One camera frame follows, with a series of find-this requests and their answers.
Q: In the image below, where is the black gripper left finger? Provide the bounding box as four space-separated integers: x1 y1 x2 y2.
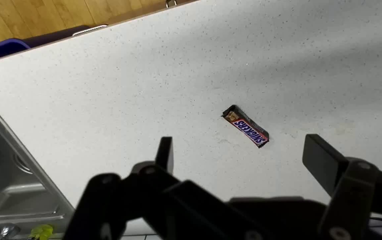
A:
62 135 262 240

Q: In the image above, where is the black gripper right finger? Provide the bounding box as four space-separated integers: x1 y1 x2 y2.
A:
302 132 382 240

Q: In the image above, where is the brown Snickers chocolate bar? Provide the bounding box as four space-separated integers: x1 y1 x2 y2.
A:
220 104 270 149

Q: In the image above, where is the stainless steel double sink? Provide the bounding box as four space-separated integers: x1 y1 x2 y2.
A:
0 91 75 240

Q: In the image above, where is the steel drawer handle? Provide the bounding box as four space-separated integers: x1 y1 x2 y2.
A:
70 24 109 37

